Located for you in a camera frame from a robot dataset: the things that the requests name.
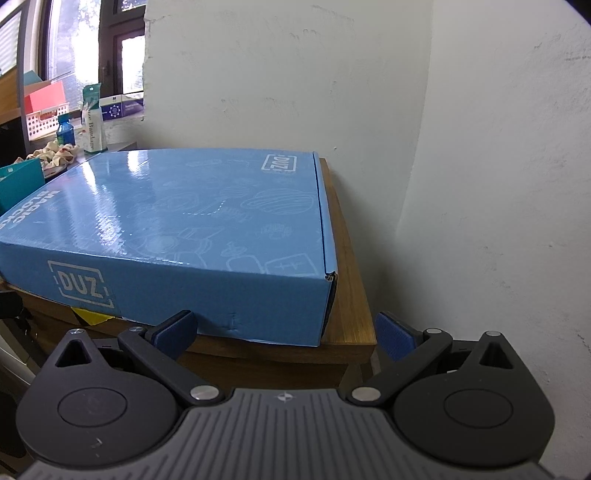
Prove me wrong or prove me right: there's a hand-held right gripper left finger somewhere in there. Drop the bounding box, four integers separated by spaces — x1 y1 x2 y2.
55 310 221 407

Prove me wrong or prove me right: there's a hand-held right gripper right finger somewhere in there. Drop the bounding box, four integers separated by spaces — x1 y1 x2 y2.
348 311 527 409

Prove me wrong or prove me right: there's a blue cardboard box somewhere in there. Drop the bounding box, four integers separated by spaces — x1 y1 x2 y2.
0 148 338 347

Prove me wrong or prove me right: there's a wooden desktop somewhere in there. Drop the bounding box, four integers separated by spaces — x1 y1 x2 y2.
0 157 378 403

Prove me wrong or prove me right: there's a yellow tape piece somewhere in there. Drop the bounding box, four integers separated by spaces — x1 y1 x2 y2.
73 308 117 326

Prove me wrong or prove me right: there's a grey desk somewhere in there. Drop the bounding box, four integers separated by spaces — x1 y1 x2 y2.
65 114 145 168

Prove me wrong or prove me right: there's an open teal box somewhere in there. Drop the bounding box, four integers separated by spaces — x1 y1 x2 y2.
0 158 45 214

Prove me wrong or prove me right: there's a crumpled beige cloth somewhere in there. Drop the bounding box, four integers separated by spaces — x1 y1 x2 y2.
13 142 86 179

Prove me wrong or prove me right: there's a white bandage packet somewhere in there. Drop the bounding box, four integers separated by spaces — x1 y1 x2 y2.
80 83 108 154

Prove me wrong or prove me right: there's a blue bottle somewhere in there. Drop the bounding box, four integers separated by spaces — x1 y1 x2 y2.
56 113 75 148

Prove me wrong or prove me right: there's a white and blue carton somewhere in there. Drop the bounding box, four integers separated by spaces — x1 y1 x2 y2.
100 93 145 122

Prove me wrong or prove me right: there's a white plastic basket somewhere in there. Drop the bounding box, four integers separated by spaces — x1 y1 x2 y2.
25 104 70 142

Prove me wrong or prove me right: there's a red box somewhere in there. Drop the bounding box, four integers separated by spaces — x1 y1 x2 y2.
23 82 66 114

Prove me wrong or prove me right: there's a dark framed window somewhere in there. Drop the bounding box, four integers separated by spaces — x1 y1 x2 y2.
39 0 148 116

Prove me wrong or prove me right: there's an office partition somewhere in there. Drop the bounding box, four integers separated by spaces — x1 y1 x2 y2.
0 0 51 158

